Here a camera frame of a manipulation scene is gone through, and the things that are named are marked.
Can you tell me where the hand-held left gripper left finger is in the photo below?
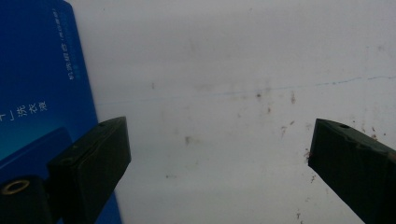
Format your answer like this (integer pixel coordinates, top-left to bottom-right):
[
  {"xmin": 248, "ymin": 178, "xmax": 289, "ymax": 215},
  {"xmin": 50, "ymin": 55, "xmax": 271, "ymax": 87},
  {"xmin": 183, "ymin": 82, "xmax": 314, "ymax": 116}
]
[{"xmin": 47, "ymin": 116, "xmax": 132, "ymax": 224}]

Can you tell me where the white paper table cover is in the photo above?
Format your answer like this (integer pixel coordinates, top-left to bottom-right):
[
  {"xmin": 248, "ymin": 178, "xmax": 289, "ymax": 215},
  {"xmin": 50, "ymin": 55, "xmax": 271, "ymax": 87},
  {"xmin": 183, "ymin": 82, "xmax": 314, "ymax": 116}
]
[{"xmin": 66, "ymin": 0, "xmax": 396, "ymax": 224}]

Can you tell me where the blue detergent box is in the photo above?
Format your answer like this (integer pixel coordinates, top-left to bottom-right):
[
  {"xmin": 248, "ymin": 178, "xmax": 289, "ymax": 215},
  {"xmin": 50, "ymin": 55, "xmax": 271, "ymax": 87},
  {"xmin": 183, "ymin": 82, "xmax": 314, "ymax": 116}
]
[{"xmin": 0, "ymin": 0, "xmax": 123, "ymax": 224}]

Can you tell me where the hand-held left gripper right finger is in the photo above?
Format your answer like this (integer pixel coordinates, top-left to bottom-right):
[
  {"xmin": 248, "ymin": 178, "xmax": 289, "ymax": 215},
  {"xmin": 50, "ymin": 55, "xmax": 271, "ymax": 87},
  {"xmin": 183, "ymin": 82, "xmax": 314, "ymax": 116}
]
[{"xmin": 307, "ymin": 118, "xmax": 396, "ymax": 224}]

